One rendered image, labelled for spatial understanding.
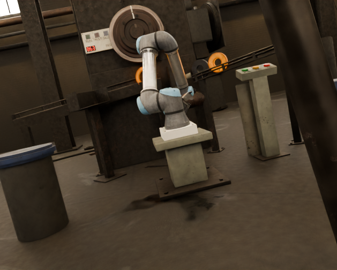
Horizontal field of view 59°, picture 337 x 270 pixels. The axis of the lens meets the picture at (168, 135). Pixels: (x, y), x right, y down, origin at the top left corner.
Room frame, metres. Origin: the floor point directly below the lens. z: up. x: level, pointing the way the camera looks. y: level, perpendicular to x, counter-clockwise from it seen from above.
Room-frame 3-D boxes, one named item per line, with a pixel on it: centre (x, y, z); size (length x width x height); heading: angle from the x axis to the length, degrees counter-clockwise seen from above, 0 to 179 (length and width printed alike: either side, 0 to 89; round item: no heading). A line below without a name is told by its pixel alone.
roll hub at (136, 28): (2.57, 0.07, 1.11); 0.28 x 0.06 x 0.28; 94
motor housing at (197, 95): (2.55, -0.26, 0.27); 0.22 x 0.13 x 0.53; 94
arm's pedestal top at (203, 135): (1.78, -0.07, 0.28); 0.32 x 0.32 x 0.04; 5
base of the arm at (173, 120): (1.78, -0.07, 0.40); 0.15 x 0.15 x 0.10
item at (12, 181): (1.51, 0.74, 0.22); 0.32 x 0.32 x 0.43
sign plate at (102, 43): (2.75, 0.43, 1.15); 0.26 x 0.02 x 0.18; 94
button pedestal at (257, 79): (1.98, -0.65, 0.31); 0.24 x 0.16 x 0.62; 94
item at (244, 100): (2.14, -0.60, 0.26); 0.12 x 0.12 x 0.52
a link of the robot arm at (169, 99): (1.77, -0.06, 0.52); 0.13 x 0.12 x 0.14; 70
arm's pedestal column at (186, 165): (1.78, -0.07, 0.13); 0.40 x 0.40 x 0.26; 5
